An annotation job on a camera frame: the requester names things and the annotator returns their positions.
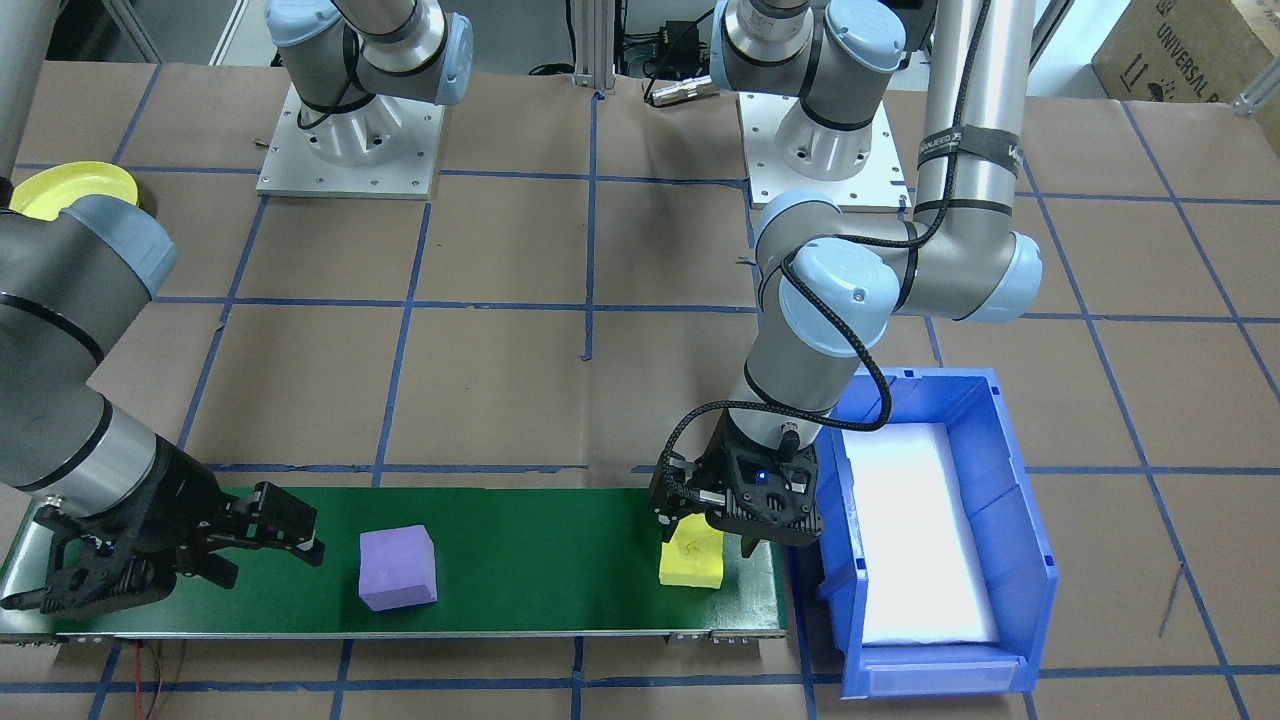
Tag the yellow foam block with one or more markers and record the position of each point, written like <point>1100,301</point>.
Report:
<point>692,567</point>

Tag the purple foam block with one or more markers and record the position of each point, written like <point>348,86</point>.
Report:
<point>398,570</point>

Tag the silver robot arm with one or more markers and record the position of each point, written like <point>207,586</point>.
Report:
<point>60,330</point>
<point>960,100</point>

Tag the yellow plate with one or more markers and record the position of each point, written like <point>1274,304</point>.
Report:
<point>60,190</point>

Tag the green conveyor belt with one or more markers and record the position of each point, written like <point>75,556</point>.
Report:
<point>530,560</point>

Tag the white foam pad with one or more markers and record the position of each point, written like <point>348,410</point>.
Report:
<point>920,540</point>

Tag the blue plastic storage bin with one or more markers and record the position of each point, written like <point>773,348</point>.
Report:
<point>1000,520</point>

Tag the silver metal connector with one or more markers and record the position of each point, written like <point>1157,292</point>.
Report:
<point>680,90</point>

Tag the black power adapter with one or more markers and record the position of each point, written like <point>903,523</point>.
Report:
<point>680,40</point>

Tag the brown cardboard box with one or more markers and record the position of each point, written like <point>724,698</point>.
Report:
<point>1180,50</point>

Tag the aluminium extrusion bar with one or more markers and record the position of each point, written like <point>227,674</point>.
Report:
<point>1258,102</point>

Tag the white square base plate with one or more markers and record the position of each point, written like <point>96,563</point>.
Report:
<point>400,175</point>
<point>770,190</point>

